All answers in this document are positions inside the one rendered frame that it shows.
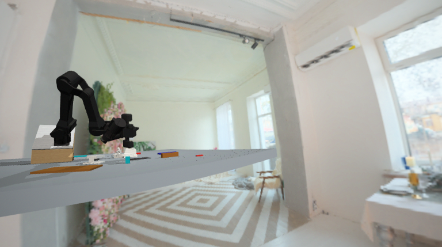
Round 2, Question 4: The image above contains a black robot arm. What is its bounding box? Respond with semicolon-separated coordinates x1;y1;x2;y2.
50;71;136;146

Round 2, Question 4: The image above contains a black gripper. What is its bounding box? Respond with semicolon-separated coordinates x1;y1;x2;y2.
119;113;139;148

